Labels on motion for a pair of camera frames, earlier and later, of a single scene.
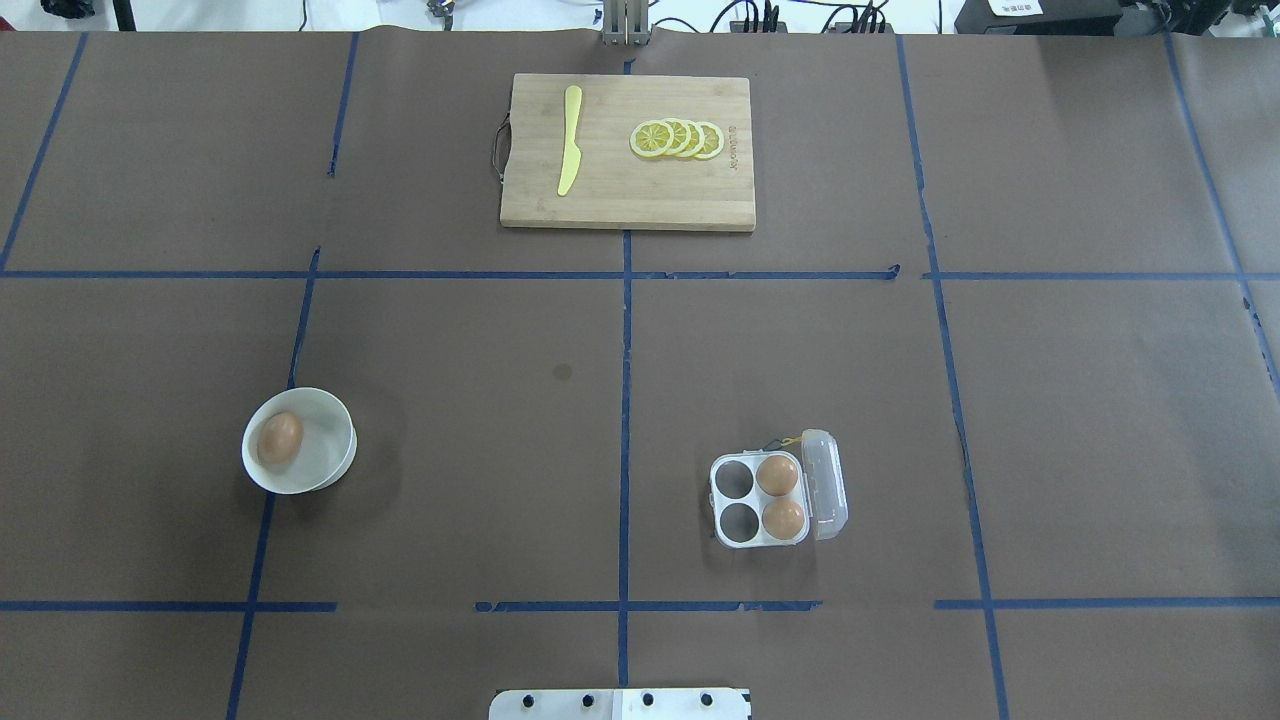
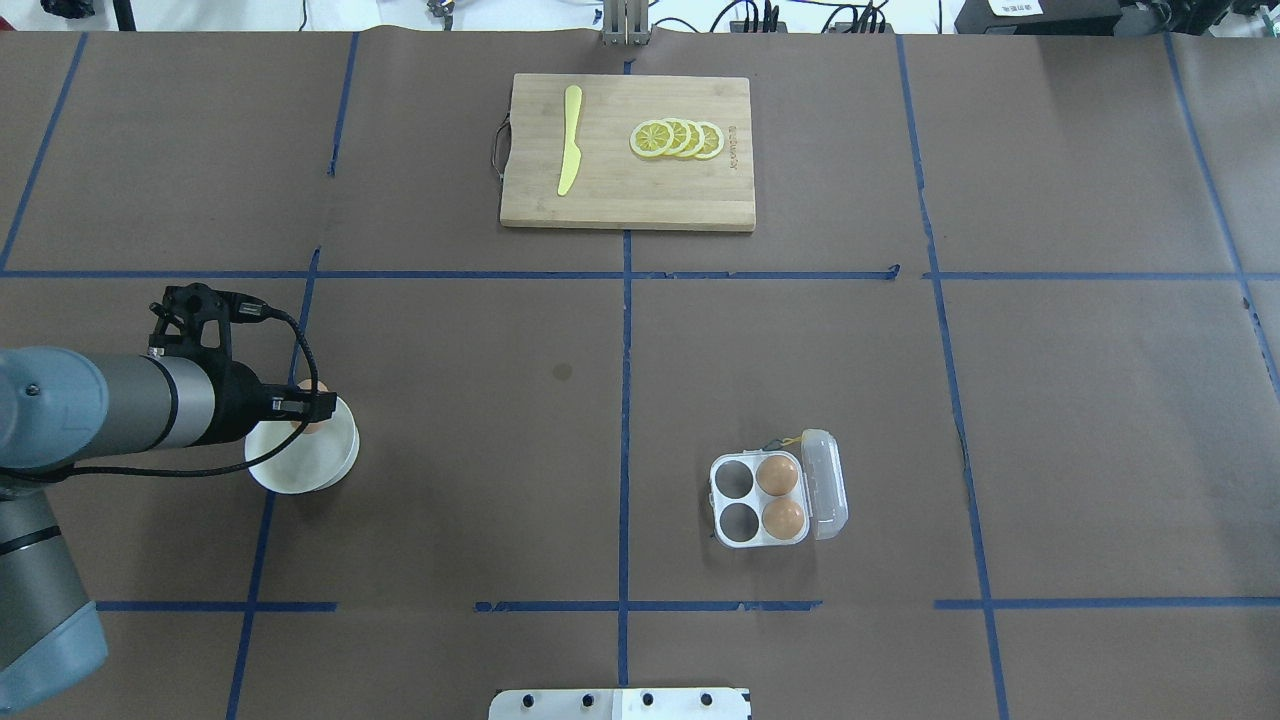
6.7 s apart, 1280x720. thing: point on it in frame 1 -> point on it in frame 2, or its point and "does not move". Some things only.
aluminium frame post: x=625 y=22 does not move
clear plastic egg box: x=769 y=497 does not move
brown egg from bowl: x=280 y=438 -> x=307 y=385
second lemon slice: x=682 y=135 does not move
